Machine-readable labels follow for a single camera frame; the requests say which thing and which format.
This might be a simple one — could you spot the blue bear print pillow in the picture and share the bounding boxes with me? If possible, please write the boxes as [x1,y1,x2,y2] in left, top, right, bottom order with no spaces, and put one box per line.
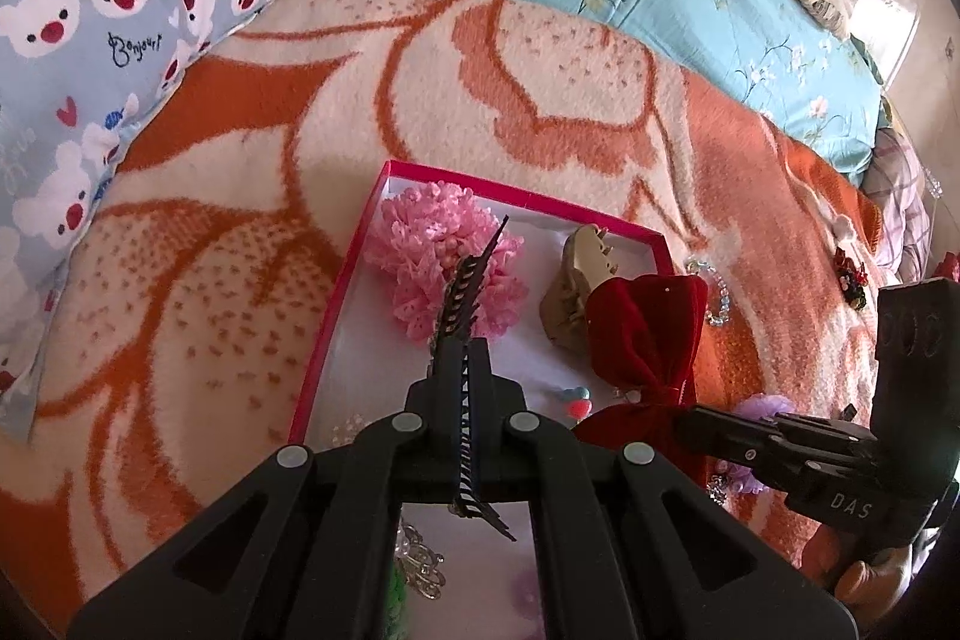
[0,0,293,438]

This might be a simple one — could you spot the small colourful hair clip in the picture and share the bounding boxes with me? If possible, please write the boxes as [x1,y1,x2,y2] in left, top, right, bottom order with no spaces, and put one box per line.
[559,385,646,420]

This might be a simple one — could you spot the orange and cream blanket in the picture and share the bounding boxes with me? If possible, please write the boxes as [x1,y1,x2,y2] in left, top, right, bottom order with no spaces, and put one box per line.
[0,0,893,640]

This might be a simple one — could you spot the clear crystal bead bracelet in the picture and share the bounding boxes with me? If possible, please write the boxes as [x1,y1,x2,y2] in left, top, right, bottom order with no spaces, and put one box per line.
[684,257,733,328]

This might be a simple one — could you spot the pearl hair clip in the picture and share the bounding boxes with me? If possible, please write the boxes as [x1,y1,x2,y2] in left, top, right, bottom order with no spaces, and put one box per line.
[330,413,369,450]

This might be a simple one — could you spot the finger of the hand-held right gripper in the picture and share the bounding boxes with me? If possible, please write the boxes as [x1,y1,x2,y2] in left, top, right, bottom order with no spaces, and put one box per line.
[673,406,808,470]

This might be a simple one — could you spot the beige hair claw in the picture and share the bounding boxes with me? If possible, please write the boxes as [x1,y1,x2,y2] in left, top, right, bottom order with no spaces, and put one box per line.
[540,224,620,353]

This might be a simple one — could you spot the person's right hand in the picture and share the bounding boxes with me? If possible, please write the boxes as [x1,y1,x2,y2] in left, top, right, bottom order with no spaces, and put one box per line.
[829,539,920,618]

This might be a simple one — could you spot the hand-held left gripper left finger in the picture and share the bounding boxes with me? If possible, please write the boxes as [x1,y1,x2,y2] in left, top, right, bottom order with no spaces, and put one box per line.
[67,340,466,640]

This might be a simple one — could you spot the purple polka dot bow scrunchie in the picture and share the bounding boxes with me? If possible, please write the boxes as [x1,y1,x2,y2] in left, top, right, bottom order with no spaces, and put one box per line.
[705,391,794,506]

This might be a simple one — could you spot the red box with white inside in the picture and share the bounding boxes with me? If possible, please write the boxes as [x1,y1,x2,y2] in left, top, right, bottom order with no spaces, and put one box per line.
[287,160,676,640]

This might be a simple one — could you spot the pink ruffled scrunchie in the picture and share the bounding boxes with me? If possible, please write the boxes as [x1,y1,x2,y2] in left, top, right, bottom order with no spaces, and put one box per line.
[365,182,529,342]

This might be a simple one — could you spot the green braided bracelet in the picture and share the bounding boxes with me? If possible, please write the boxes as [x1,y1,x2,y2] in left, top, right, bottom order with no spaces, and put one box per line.
[384,572,410,640]

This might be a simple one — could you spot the black and red hair accessory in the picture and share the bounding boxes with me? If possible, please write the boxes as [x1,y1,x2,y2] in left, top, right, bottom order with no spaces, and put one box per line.
[832,246,872,312]

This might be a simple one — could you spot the purple plaid pillow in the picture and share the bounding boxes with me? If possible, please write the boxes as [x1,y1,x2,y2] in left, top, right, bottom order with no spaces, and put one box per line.
[862,122,938,285]

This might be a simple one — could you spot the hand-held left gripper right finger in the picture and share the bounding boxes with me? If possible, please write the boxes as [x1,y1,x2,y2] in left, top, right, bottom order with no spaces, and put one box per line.
[469,338,860,640]

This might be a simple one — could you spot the black comb hair clip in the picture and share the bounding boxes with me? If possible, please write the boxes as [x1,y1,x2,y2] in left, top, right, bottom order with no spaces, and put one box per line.
[427,214,518,543]

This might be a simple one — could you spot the red velvet bow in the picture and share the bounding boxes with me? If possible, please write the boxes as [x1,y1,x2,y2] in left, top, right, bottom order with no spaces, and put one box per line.
[571,274,710,461]

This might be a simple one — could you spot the rhinestone hair clip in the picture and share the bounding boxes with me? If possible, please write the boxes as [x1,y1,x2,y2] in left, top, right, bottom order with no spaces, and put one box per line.
[394,516,448,600]

